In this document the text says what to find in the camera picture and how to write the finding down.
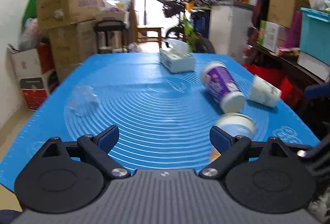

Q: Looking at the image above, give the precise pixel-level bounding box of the lower cardboard box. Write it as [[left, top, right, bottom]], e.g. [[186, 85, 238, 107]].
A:
[[48, 20, 97, 82]]

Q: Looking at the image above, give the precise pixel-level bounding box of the green white carton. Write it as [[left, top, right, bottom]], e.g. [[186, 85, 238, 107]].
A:
[[257, 20, 288, 52]]

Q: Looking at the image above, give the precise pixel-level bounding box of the white red cardboard box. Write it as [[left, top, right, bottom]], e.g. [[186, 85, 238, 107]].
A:
[[7, 43, 59, 111]]

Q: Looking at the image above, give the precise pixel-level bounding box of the black metal stool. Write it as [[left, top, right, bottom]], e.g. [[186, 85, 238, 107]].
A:
[[94, 19, 128, 54]]

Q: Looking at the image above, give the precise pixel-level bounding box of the blue silicone mat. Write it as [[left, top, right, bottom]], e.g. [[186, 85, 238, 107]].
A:
[[0, 52, 321, 192]]

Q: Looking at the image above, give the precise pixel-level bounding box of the white cabinet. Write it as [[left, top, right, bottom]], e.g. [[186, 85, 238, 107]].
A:
[[209, 0, 254, 63]]

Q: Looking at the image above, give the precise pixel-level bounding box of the purple white paper cup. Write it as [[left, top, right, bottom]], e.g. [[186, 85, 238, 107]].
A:
[[200, 61, 246, 113]]

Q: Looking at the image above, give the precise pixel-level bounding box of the white tissue box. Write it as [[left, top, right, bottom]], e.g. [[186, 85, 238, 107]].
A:
[[159, 38, 196, 73]]

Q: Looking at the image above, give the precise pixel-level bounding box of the green bicycle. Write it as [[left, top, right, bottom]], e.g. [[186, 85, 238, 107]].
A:
[[156, 0, 215, 53]]

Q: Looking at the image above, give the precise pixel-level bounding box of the clear plastic cup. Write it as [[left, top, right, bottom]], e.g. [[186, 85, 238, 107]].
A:
[[68, 85, 99, 117]]

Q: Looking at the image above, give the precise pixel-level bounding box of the teal plastic storage bin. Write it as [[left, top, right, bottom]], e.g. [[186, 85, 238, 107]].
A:
[[299, 8, 330, 66]]

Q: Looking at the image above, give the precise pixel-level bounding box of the wooden chair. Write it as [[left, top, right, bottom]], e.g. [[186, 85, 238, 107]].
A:
[[132, 11, 163, 49]]

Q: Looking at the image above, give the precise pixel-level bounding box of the white cup near gripper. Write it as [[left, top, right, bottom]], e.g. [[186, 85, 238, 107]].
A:
[[209, 113, 257, 162]]

